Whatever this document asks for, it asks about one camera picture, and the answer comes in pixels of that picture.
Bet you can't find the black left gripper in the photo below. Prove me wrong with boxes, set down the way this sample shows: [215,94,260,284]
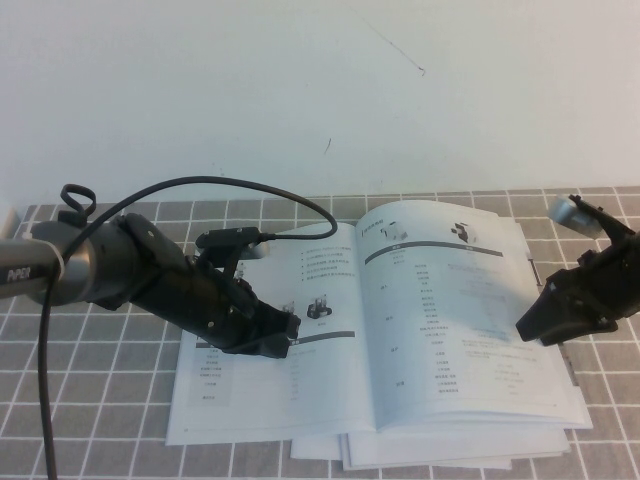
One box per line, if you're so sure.
[172,259,302,361]

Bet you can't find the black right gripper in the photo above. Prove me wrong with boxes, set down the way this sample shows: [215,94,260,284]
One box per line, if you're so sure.
[515,234,630,346]

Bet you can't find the white printed book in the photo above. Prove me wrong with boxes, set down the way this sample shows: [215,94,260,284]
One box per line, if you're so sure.
[164,199,595,448]

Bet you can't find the white loose paper sheet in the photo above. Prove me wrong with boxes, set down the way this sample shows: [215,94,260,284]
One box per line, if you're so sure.
[290,432,347,462]

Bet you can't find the white booklet stack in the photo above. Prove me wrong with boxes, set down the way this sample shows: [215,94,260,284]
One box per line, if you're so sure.
[341,423,571,472]

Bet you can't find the grey checked tablecloth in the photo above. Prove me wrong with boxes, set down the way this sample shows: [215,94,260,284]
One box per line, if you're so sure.
[0,185,640,480]

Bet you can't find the silver right wrist camera with mount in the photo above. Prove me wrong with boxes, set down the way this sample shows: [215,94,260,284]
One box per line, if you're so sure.
[549,193,637,251]

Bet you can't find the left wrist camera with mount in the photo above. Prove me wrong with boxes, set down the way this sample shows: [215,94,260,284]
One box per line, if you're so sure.
[194,226,274,264]

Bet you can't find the thick black left camera cable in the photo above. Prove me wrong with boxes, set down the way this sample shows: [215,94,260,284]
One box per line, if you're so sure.
[38,174,339,480]

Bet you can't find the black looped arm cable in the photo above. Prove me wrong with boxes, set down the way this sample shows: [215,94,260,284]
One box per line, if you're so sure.
[54,183,97,224]

